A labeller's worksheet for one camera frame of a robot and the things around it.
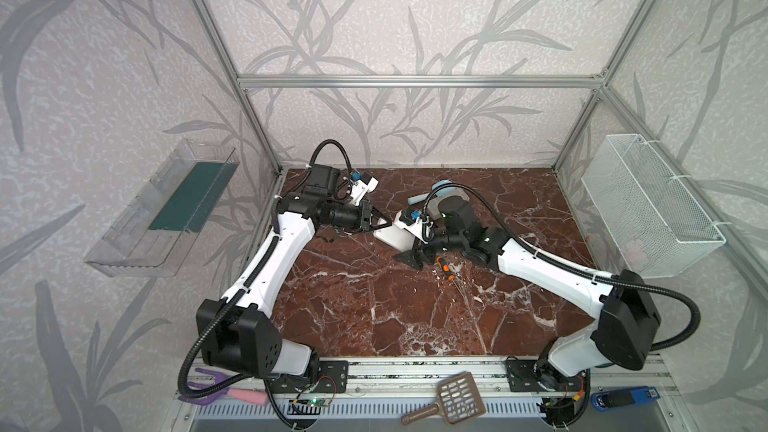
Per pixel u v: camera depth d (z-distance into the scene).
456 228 0.61
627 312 0.42
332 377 0.73
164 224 0.66
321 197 0.57
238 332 0.40
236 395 0.70
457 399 0.71
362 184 0.70
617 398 0.66
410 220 0.64
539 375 0.65
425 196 1.10
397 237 0.73
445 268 0.91
